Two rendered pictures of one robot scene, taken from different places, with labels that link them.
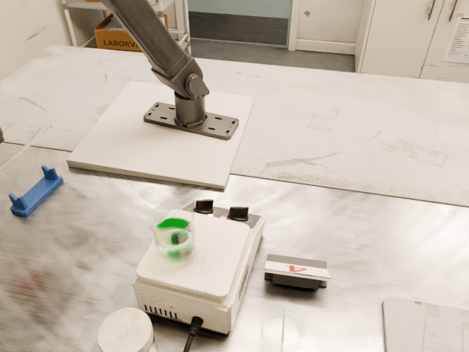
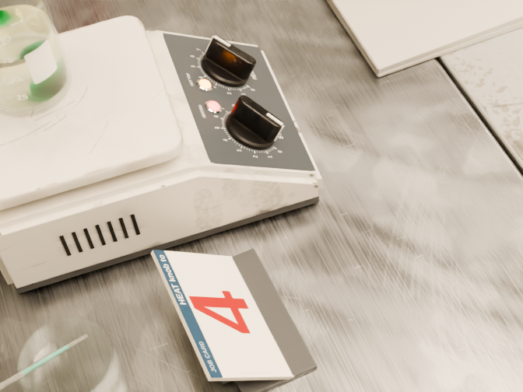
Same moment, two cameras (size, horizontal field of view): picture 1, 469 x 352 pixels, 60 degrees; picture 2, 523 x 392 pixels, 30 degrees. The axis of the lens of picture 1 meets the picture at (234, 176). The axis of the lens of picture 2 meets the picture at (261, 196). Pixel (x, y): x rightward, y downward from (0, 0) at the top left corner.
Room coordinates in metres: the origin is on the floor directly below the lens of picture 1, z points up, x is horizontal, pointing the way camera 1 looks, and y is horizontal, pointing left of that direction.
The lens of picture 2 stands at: (0.25, -0.36, 1.40)
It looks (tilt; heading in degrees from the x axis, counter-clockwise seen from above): 52 degrees down; 63
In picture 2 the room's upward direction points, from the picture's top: 8 degrees counter-clockwise
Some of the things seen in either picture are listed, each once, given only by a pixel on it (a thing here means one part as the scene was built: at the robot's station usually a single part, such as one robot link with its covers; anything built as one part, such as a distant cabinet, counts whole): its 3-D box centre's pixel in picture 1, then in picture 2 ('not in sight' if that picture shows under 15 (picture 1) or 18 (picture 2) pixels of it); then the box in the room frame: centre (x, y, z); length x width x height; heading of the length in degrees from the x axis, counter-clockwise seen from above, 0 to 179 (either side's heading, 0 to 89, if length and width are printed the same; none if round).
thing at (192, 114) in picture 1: (190, 106); not in sight; (0.74, 0.09, 0.96); 0.20 x 0.07 x 0.08; 71
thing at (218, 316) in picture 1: (204, 255); (121, 142); (0.36, 0.04, 0.94); 0.22 x 0.13 x 0.08; 164
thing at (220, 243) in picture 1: (195, 250); (64, 106); (0.34, 0.05, 0.98); 0.12 x 0.12 x 0.01; 74
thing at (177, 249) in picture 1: (172, 235); (8, 40); (0.33, 0.08, 1.02); 0.06 x 0.05 x 0.08; 132
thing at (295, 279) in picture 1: (296, 266); (233, 309); (0.36, -0.09, 0.92); 0.09 x 0.06 x 0.04; 80
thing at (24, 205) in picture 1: (35, 188); not in sight; (0.53, 0.35, 0.92); 0.10 x 0.03 x 0.04; 160
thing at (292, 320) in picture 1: (282, 330); (69, 368); (0.27, -0.06, 0.91); 0.06 x 0.06 x 0.02
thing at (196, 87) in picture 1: (185, 80); not in sight; (0.73, 0.10, 1.02); 0.09 x 0.06 x 0.06; 44
